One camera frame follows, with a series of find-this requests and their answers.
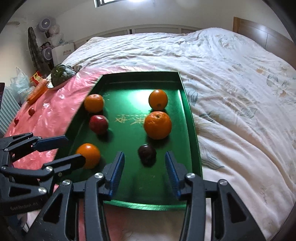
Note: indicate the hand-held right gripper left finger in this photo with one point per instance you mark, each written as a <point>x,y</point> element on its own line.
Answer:
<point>116,171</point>

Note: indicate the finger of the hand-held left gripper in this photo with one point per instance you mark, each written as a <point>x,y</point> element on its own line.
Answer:
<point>52,141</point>
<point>67,162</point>

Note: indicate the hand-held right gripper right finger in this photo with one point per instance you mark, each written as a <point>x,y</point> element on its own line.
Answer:
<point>172,173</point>

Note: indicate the orange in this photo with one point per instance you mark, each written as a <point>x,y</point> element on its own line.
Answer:
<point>158,99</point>
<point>157,125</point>
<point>93,103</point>
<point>89,155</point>

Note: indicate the dark purple plum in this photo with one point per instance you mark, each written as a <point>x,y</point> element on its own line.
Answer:
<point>147,154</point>

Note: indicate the green tray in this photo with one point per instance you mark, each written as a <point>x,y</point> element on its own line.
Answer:
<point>129,139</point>

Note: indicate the pink plastic sheet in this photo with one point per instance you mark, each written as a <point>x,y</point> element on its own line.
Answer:
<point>57,104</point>

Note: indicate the carrot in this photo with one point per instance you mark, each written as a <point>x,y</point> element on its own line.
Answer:
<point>37,91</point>

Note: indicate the light blue suitcase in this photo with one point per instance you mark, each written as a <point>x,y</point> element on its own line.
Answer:
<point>9,111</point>

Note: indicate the clear plastic bag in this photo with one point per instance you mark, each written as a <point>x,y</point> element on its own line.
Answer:
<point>19,83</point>

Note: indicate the black bag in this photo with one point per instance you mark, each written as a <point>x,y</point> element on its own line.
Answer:
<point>1,95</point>

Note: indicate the green leafy vegetable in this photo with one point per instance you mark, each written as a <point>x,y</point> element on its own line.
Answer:
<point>61,73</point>

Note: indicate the white plate with dark rim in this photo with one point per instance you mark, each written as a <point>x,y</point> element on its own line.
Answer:
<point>78,67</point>

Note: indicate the small grey fan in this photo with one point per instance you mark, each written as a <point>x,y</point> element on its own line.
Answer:
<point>45,25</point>
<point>47,54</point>

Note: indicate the white paper bag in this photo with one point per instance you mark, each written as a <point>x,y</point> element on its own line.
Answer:
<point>62,53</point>

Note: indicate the plaid scarf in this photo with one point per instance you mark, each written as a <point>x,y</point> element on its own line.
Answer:
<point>34,51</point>

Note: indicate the hanging plastic bags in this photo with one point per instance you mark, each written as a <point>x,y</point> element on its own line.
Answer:
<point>56,34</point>

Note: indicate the wooden headboard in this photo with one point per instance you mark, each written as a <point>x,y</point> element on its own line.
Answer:
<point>254,30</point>

